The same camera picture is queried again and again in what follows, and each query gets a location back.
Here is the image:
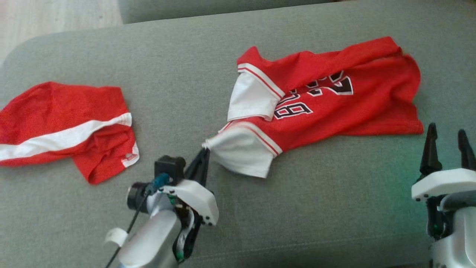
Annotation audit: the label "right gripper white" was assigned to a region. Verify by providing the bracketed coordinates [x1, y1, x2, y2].
[411, 123, 476, 201]

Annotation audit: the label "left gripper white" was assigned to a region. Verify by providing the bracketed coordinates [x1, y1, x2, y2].
[160, 148, 220, 226]

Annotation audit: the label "red basketball jersey white sleeves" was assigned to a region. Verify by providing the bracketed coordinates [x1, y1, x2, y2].
[203, 36, 424, 179]

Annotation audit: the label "red shorts white stripe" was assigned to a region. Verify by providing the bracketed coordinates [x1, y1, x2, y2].
[0, 82, 140, 185]

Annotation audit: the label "grey fabric sofa seat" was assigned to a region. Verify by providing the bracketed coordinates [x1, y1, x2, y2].
[0, 0, 476, 268]

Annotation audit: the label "grey sofa back cushion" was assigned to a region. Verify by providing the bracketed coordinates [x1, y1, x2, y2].
[118, 0, 337, 25]

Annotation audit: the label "left camera blue-plug cable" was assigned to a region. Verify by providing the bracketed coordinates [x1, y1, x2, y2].
[105, 173, 170, 268]

